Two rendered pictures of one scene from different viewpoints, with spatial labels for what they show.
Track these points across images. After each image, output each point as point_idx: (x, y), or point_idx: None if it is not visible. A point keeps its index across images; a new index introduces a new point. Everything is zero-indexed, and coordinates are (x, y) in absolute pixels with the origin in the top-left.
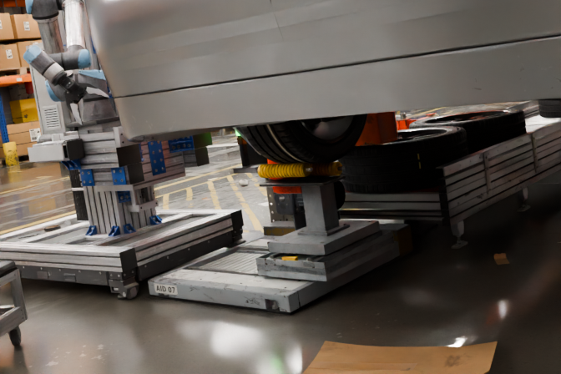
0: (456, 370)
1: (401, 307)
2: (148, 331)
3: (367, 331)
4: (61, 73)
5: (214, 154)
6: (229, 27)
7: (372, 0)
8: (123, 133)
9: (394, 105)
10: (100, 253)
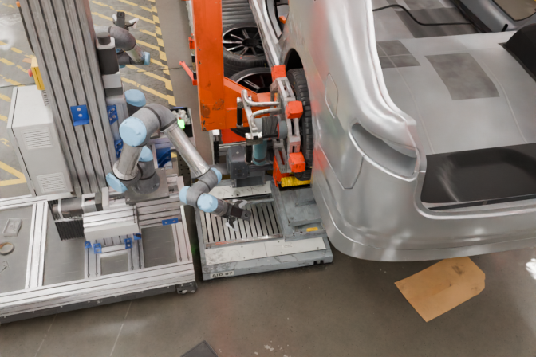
0: (467, 276)
1: None
2: (271, 317)
3: (391, 261)
4: (228, 206)
5: None
6: (525, 229)
7: None
8: (353, 255)
9: None
10: (171, 276)
